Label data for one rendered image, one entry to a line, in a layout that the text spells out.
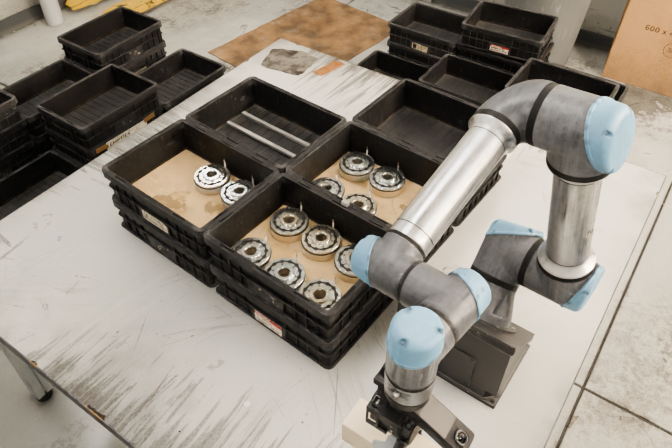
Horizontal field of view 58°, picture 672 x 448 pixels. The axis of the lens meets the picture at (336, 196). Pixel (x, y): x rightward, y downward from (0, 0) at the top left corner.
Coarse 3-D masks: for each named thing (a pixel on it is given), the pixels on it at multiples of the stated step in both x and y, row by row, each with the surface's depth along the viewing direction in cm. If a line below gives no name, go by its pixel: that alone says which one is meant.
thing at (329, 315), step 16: (288, 176) 163; (256, 192) 159; (320, 192) 159; (240, 208) 154; (208, 240) 147; (240, 256) 143; (256, 272) 140; (288, 288) 136; (352, 288) 136; (304, 304) 134; (336, 304) 133
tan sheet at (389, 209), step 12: (336, 168) 181; (408, 180) 177; (348, 192) 174; (360, 192) 174; (408, 192) 174; (384, 204) 170; (396, 204) 170; (408, 204) 170; (384, 216) 167; (396, 216) 167
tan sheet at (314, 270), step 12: (264, 228) 163; (276, 240) 160; (300, 240) 160; (276, 252) 157; (288, 252) 157; (300, 252) 157; (312, 264) 154; (324, 264) 154; (312, 276) 151; (324, 276) 151; (336, 276) 151; (348, 288) 148
